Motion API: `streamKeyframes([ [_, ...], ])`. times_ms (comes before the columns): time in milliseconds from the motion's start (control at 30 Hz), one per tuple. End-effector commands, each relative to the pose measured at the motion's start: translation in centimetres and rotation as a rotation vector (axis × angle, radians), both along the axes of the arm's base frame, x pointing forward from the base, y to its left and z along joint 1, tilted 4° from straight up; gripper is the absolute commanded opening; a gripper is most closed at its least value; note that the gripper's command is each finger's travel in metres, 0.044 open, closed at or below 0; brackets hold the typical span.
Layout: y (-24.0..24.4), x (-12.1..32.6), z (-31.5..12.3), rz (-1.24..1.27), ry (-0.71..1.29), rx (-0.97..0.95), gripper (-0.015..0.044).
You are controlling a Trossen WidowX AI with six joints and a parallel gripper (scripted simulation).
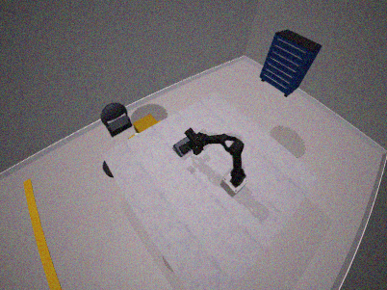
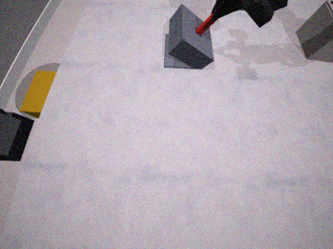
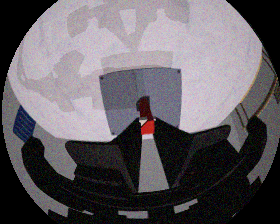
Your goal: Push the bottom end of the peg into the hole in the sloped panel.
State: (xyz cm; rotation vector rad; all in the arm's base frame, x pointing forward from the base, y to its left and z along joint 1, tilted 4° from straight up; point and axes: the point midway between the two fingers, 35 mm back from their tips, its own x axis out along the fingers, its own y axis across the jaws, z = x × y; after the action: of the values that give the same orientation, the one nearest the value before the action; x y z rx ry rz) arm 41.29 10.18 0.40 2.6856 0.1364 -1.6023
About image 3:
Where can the dark red peg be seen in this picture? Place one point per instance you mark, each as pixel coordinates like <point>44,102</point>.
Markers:
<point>146,118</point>

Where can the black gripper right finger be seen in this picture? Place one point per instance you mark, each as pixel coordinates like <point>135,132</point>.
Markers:
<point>176,147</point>

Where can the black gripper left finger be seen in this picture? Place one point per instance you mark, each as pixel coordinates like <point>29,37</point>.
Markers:
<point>123,153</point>

